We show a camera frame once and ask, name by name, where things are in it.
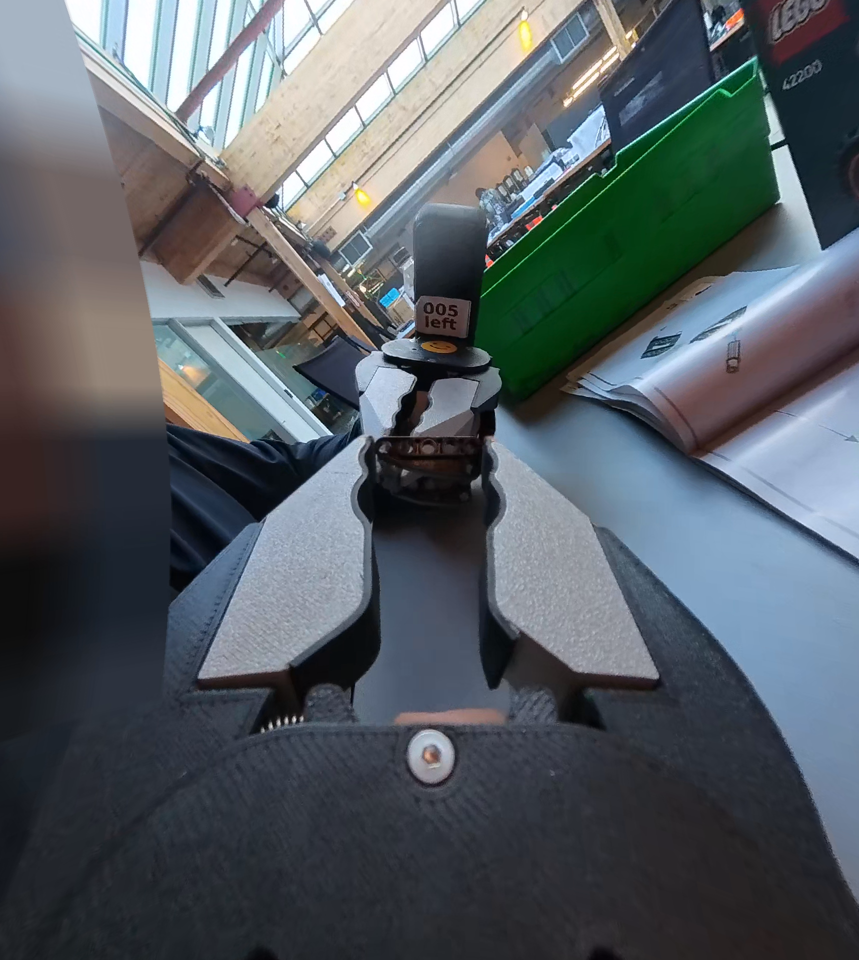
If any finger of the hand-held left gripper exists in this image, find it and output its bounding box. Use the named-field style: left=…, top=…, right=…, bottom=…
left=428, top=369, right=506, bottom=438
left=356, top=360, right=422, bottom=440

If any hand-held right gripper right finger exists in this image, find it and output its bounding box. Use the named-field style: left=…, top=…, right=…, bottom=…
left=478, top=439, right=661, bottom=691

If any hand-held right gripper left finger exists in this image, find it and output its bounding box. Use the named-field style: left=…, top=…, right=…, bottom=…
left=197, top=437, right=384, bottom=690

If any black lego frame assembly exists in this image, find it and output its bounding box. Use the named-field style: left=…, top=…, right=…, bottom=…
left=371, top=433, right=489, bottom=505

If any person's left forearm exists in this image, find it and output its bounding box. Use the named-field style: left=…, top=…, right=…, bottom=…
left=167, top=423, right=362, bottom=590

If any lego instruction booklet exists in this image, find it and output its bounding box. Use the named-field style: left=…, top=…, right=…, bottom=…
left=560, top=198, right=859, bottom=594

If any black lego set box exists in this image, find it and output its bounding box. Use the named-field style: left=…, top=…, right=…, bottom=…
left=740, top=0, right=859, bottom=252

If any green plastic bin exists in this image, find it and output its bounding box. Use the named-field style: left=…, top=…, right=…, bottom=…
left=474, top=56, right=783, bottom=402

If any black computer monitor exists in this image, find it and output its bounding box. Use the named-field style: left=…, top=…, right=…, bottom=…
left=598, top=0, right=716, bottom=155

